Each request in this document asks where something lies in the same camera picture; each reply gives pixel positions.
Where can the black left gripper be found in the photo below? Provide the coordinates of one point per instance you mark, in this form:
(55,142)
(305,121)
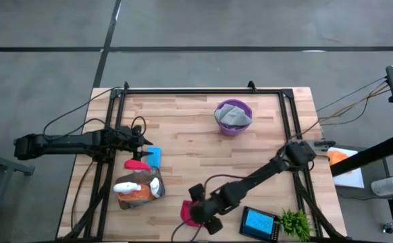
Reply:
(122,140)

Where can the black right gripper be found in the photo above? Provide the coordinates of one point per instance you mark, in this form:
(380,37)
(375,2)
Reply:
(210,209)

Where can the thin blue cellulose sponge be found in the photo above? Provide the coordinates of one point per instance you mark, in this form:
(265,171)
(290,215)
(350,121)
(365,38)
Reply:
(154,157)

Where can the clear spray bottle red trigger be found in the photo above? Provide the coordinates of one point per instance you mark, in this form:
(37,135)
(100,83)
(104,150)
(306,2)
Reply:
(137,165)

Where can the pink microfiber cloth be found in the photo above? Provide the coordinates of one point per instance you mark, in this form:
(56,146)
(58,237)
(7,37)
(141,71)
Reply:
(185,212)

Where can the white plastic restorer bottle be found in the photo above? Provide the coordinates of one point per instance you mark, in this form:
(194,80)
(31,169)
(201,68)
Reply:
(155,187)

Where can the orange spray bottle white trigger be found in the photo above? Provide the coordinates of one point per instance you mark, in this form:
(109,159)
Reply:
(135,195)

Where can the thick blue scrub sponge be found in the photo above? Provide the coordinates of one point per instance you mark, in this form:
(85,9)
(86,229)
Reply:
(259,222)

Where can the clear grey plastic bin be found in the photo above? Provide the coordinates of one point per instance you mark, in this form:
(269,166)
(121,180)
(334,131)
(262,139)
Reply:
(139,202)

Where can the purple plastic bucket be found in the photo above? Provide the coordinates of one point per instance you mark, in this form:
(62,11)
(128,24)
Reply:
(232,131)

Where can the grey microfiber cloth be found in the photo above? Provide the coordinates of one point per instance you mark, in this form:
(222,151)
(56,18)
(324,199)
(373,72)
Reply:
(233,116)

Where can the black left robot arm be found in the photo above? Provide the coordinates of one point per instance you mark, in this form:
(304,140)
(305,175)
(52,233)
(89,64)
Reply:
(65,143)

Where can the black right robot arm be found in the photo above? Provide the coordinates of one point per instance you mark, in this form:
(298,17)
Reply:
(257,173)

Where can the green artificial plant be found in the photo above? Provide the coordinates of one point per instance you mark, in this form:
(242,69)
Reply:
(296,224)

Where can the orange round object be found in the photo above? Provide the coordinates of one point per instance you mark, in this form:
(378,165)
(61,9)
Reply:
(337,157)

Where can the white paper sheet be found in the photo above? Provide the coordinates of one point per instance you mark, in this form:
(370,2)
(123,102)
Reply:
(350,177)

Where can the white paper roll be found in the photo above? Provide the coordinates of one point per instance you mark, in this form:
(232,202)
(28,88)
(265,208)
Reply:
(387,186)

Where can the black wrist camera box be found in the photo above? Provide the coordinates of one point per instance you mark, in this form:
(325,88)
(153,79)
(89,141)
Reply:
(196,192)

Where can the black aluminium rig frame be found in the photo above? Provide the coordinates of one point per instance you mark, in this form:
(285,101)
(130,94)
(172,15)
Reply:
(200,91)

